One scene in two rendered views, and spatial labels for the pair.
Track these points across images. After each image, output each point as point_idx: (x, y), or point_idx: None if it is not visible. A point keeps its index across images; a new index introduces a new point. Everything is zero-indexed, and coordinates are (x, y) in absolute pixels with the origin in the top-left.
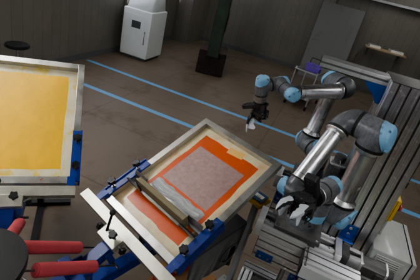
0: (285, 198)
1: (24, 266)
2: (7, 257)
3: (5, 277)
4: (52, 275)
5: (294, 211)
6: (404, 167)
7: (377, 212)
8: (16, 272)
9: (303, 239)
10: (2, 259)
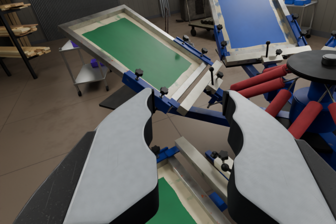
0: (285, 156)
1: (322, 78)
2: (335, 73)
3: (311, 72)
4: (335, 123)
5: (147, 91)
6: None
7: None
8: (315, 75)
9: None
10: (333, 71)
